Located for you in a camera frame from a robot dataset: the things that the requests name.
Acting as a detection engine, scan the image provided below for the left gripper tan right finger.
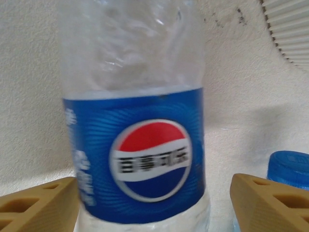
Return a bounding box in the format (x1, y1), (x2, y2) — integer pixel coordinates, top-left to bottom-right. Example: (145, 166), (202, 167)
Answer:
(229, 173), (309, 232)

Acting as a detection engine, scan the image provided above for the left gripper tan left finger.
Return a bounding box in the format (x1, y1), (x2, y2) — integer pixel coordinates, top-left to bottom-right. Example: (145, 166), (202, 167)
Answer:
(0, 177), (82, 232)

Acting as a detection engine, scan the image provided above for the short Pepsi label bottle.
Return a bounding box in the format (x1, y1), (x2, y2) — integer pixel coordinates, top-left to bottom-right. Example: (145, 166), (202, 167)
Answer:
(59, 0), (211, 232)

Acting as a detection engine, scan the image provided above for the beige plastic waste bin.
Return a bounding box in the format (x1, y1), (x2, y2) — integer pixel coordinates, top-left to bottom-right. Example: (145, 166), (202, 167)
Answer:
(259, 0), (309, 73)

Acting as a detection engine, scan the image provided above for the clear water bottle blue cap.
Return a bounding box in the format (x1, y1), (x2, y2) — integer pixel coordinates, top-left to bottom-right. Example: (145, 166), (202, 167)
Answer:
(267, 150), (309, 194)

